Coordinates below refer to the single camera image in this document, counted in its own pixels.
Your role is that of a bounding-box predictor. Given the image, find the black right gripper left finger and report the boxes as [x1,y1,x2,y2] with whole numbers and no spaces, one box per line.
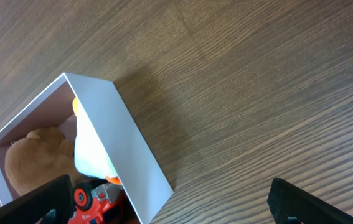
[0,175,73,223]

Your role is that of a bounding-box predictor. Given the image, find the white cardboard box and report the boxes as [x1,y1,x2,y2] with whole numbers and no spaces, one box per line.
[0,73,173,223]

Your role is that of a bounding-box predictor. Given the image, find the brown plush toy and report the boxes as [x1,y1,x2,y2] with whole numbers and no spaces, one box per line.
[5,127,83,196]

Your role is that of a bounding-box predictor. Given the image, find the red toy fire truck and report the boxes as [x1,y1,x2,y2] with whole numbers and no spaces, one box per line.
[68,182,126,224]

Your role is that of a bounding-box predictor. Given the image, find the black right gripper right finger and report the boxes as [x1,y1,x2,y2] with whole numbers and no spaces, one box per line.
[267,178,353,224]

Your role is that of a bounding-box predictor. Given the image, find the white plush duck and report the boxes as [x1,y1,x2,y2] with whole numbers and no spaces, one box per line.
[72,98,121,185]

